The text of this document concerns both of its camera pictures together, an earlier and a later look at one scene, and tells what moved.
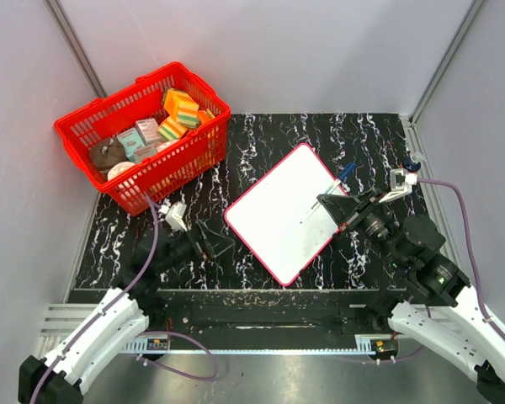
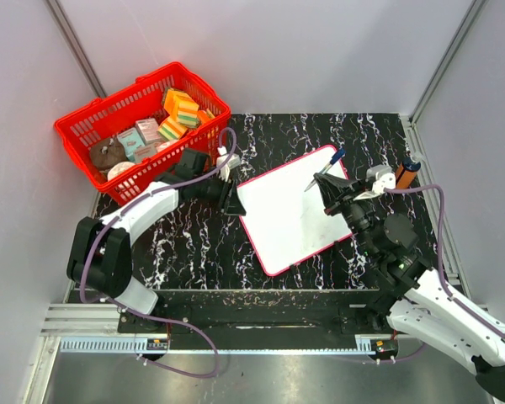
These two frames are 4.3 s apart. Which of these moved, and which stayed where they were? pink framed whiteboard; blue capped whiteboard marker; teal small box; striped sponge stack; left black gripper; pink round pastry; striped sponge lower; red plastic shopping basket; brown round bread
Moved: left black gripper; pink framed whiteboard; blue capped whiteboard marker
Stayed: red plastic shopping basket; striped sponge lower; striped sponge stack; brown round bread; teal small box; pink round pastry
